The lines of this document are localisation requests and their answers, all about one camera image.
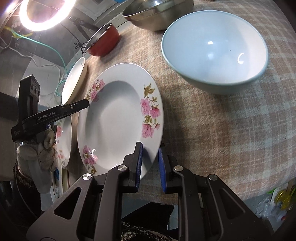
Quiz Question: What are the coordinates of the left hand in white glove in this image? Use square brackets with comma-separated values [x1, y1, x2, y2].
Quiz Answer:
[16, 130, 56, 194]

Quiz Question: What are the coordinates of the teal cable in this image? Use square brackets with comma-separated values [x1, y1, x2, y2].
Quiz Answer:
[10, 27, 69, 98]

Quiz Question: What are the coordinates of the white pink floral plate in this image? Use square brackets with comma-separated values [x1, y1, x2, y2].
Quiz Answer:
[77, 63, 164, 177]

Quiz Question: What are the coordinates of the white cable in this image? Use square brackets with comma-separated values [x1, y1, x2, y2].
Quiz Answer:
[0, 37, 62, 77]

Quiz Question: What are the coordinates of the black cable with remote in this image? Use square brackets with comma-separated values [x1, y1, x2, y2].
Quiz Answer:
[60, 22, 87, 57]

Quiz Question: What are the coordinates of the light blue ceramic bowl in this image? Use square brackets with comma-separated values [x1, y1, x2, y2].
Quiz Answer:
[161, 10, 268, 95]

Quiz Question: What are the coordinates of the red steel-lined small bowl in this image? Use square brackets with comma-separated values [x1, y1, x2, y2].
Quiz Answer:
[84, 23, 119, 57]

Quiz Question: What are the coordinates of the yellow plastic item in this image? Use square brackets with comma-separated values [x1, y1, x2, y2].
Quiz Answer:
[270, 188, 295, 210]

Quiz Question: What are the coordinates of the large stainless steel bowl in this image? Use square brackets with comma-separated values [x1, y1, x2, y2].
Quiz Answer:
[122, 0, 194, 31]

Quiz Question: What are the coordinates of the black tripod stand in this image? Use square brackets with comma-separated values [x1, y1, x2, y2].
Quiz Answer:
[68, 16, 99, 41]

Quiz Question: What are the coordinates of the white shallow leaf-pattern bowl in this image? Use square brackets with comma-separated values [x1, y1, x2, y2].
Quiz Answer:
[61, 57, 87, 105]

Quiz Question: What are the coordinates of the white ring light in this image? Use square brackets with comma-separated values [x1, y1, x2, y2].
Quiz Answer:
[19, 0, 76, 32]

